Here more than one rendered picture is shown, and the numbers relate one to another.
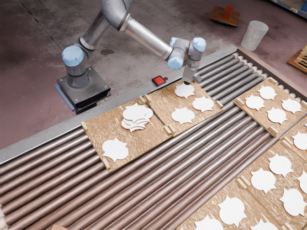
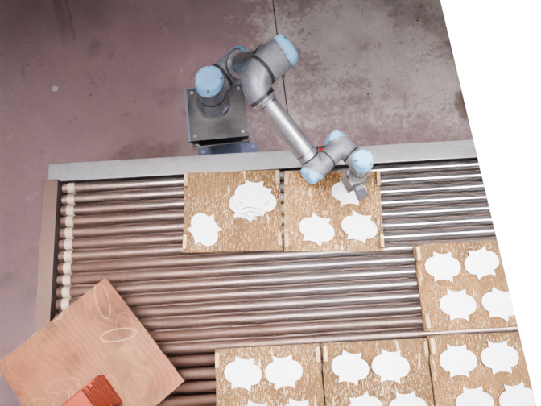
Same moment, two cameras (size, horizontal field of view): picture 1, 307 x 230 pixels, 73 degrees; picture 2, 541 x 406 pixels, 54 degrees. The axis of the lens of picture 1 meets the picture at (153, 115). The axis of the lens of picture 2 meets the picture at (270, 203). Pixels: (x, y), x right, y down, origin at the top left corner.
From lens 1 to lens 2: 120 cm
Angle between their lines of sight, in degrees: 27
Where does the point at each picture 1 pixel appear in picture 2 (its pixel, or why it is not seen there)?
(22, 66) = not seen: outside the picture
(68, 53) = (203, 77)
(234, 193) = (303, 358)
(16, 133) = (134, 93)
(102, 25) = not seen: hidden behind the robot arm
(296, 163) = (416, 377)
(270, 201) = (336, 392)
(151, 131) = (261, 229)
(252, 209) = (309, 386)
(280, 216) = not seen: outside the picture
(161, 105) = (299, 198)
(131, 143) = (227, 230)
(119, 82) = (328, 70)
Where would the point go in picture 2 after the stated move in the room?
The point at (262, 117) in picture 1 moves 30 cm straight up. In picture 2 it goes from (432, 296) to (457, 286)
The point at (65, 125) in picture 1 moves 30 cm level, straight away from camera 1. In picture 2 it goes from (167, 164) to (172, 102)
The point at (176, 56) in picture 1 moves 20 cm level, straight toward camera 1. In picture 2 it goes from (311, 170) to (271, 209)
